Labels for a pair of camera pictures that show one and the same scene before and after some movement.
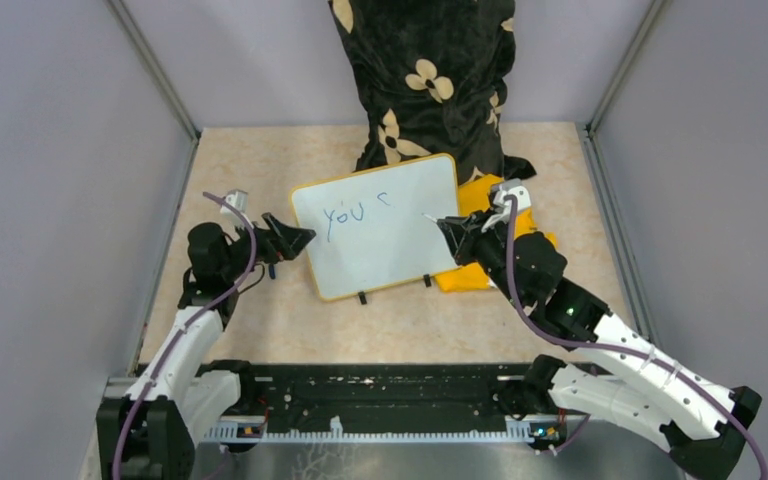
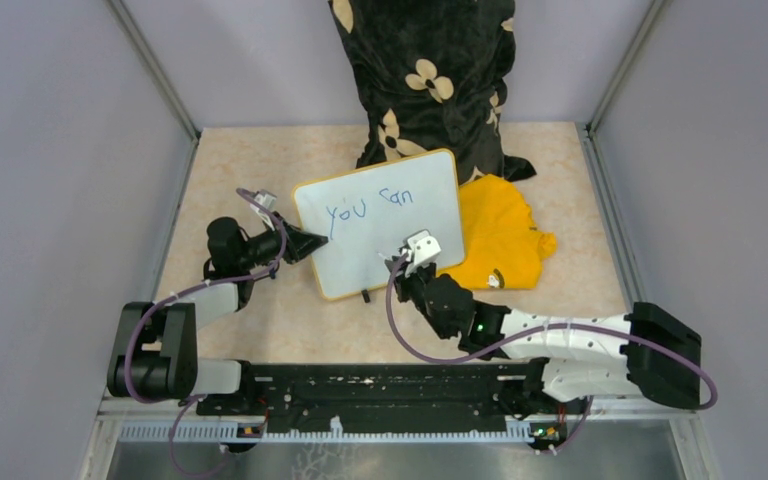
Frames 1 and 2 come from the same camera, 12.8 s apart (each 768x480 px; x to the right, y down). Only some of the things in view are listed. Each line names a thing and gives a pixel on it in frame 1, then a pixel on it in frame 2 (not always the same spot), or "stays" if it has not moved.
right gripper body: [486, 247] to [413, 286]
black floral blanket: [434, 74] stays
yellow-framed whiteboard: [370, 232] stays
